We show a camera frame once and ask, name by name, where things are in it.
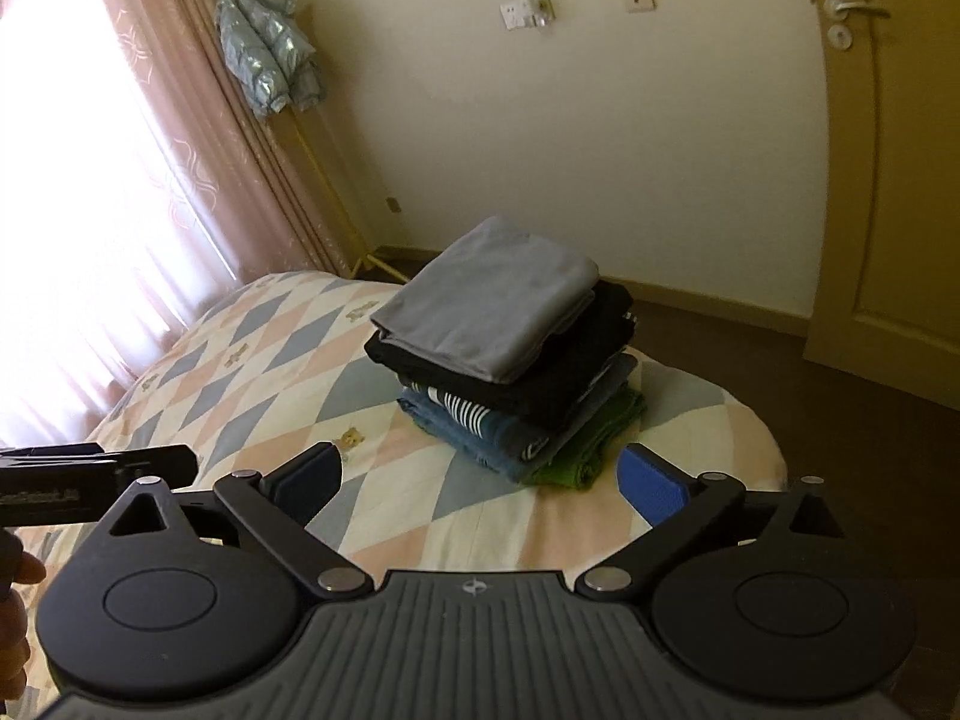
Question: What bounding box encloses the black folded garment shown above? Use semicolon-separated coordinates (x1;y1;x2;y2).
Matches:
364;280;636;433

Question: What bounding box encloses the pink curtain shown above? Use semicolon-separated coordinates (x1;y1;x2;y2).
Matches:
2;0;366;447

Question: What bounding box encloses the grey garment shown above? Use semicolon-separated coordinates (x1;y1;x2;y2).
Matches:
371;216;599;383

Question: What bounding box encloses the beige wooden door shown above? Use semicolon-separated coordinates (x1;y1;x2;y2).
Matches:
805;0;958;408

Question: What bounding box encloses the green folded garment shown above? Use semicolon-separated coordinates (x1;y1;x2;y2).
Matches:
523;385;646;491

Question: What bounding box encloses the checkered pastel quilt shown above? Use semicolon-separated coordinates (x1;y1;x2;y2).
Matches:
13;268;790;714

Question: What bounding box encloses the person's left hand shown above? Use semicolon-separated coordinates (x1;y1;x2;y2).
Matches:
2;538;47;702

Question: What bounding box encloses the striped folded garment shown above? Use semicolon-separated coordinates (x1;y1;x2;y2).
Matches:
398;377;569;466

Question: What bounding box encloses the silver door handle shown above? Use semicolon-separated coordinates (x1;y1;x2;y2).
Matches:
822;0;892;21

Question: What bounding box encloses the light blue puffer jacket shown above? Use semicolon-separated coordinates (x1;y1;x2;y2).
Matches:
215;0;327;121

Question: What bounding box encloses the white wall socket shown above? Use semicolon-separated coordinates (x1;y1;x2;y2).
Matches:
500;0;555;31

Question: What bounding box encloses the blue folded garment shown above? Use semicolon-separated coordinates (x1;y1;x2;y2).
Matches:
397;387;573;483

